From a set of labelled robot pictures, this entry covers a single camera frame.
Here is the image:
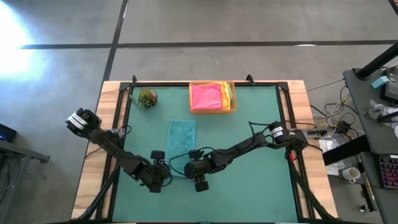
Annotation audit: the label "green table mat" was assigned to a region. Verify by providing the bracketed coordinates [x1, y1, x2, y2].
[111, 85, 299, 222]

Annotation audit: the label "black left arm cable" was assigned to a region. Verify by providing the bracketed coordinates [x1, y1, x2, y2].
[160, 172, 174, 188]

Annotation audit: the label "grey crumpled bag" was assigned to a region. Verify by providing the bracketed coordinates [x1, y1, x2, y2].
[363, 99, 398, 129]

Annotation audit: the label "black table frame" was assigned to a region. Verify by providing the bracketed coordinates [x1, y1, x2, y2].
[74, 74, 338, 223]

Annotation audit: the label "dark blue box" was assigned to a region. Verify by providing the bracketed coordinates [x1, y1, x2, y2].
[0, 123, 17, 143]

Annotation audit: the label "black crossbeam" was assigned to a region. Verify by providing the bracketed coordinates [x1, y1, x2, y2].
[322, 134, 371, 166]

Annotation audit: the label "small potted succulent plant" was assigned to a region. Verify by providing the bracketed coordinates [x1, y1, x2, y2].
[129, 88, 159, 110]

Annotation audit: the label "teal microfiber towel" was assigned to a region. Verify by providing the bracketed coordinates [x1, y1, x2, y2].
[165, 119, 197, 178]

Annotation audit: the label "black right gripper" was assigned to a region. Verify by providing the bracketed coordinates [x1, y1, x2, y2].
[183, 157, 216, 193]

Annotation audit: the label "black stand pole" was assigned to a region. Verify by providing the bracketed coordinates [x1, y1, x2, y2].
[356, 42, 398, 80]

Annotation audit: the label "pink microfiber towel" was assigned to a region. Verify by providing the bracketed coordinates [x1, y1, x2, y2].
[191, 83, 223, 111]

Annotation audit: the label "black desk device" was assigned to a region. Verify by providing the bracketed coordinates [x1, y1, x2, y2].
[381, 66, 398, 103]

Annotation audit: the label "white papers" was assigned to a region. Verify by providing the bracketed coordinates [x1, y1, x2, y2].
[318, 133, 352, 177]

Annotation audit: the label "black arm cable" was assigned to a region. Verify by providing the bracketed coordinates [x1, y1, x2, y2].
[160, 172, 174, 188]
[167, 146, 218, 178]

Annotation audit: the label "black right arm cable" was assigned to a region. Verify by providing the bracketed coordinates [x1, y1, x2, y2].
[167, 146, 218, 178]

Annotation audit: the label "dark computer keyboard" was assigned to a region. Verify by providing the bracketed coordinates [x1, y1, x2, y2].
[378, 154, 398, 190]

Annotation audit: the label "light blue box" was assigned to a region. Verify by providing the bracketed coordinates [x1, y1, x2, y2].
[371, 75, 390, 90]

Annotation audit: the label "white mug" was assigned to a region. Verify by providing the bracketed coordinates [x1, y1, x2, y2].
[341, 166, 361, 184]

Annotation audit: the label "grey side desk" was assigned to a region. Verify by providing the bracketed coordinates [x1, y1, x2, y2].
[343, 67, 398, 156]

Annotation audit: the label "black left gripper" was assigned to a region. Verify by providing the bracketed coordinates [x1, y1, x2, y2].
[136, 160, 172, 194]

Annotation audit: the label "black floor stand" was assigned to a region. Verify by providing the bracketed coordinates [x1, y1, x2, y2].
[0, 139, 50, 164]

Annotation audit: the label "black power adapter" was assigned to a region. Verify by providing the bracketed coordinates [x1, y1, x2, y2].
[337, 120, 351, 135]

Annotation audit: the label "tan plastic bin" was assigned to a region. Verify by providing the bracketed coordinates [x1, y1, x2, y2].
[188, 80, 237, 115]

